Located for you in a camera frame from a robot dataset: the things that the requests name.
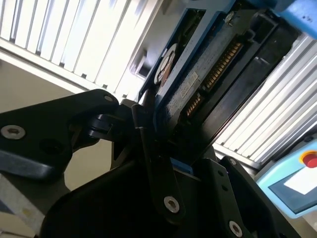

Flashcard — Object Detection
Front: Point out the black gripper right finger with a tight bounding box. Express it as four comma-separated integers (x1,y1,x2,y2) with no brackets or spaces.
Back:
195,155,294,238

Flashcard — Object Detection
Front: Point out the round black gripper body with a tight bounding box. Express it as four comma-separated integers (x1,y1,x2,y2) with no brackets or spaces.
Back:
40,158,270,238

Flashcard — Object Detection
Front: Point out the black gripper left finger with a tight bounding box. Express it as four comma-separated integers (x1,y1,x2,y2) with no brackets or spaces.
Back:
0,88,187,224

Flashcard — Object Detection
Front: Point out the hard disk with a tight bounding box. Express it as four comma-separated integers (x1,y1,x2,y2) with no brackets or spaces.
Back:
137,0,317,177

